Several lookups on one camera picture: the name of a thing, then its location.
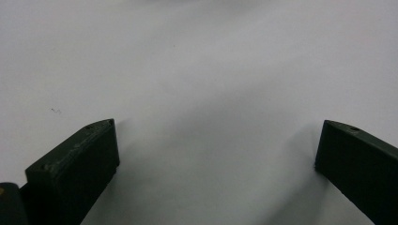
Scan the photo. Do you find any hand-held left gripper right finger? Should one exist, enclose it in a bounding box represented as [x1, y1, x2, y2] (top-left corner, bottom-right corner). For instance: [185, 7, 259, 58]
[314, 119, 398, 225]

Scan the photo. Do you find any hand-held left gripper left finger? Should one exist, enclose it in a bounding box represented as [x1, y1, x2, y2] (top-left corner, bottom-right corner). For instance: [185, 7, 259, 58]
[24, 118, 121, 225]

